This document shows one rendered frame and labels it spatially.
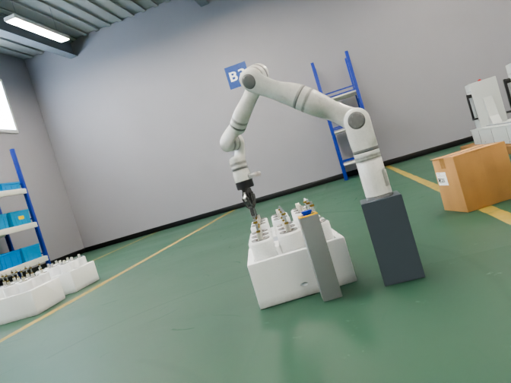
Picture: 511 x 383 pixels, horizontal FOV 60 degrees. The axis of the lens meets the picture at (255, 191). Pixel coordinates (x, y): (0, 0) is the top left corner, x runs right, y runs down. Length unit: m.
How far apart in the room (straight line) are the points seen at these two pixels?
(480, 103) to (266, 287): 4.60
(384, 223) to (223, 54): 7.02
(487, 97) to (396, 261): 4.48
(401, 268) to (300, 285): 0.39
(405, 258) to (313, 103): 0.63
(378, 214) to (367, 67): 6.55
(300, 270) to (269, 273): 0.12
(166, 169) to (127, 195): 0.96
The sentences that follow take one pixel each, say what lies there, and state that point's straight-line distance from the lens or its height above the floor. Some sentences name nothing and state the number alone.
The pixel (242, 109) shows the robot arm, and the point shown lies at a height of 0.77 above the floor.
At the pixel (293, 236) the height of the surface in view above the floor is 0.23.
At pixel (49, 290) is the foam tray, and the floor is 0.12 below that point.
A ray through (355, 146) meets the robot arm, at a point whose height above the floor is 0.50.
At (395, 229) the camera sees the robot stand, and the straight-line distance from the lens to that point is 1.61.
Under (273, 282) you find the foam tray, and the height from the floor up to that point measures 0.09.
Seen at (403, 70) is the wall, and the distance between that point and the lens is 8.08.
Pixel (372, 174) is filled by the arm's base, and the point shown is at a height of 0.39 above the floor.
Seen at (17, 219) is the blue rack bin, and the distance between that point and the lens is 7.30.
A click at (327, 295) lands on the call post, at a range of 1.65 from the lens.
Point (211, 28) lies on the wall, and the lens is 8.54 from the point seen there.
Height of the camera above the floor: 0.51
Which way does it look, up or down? 2 degrees down
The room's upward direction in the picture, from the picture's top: 17 degrees counter-clockwise
